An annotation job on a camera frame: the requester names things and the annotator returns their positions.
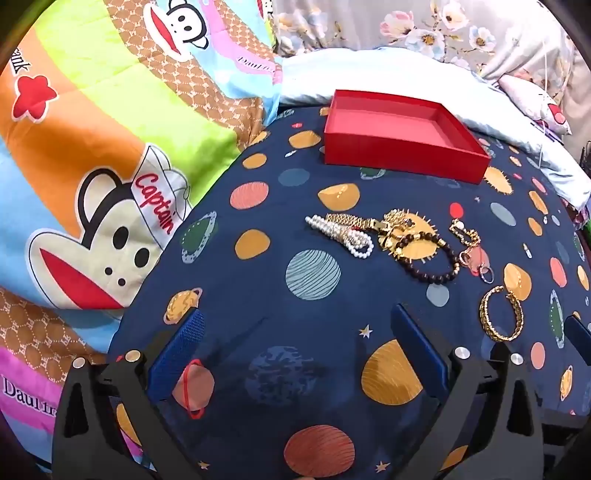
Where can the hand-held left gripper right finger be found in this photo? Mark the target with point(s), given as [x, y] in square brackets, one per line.
[418, 350]

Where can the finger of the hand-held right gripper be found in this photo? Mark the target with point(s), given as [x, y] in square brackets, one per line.
[578, 333]

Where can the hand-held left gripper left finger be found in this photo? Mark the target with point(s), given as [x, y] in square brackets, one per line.
[178, 355]

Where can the gold twisted bangle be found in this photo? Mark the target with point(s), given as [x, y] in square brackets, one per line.
[485, 318]

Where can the gold dangle earring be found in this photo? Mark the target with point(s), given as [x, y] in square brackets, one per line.
[466, 235]

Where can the gold link watch band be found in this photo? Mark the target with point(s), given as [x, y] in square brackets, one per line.
[344, 219]

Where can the red shallow box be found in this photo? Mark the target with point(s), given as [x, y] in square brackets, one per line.
[401, 124]

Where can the navy planet print sheet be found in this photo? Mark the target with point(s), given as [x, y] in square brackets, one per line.
[277, 221]

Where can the pink plush pillow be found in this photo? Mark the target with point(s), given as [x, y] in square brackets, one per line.
[521, 90]

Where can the cartoon monkey quilt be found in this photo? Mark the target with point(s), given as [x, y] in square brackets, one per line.
[92, 115]

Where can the light blue pillow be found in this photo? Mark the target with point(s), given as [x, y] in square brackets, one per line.
[314, 78]

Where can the grey floral sheet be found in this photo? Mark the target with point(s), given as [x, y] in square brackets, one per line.
[369, 18]

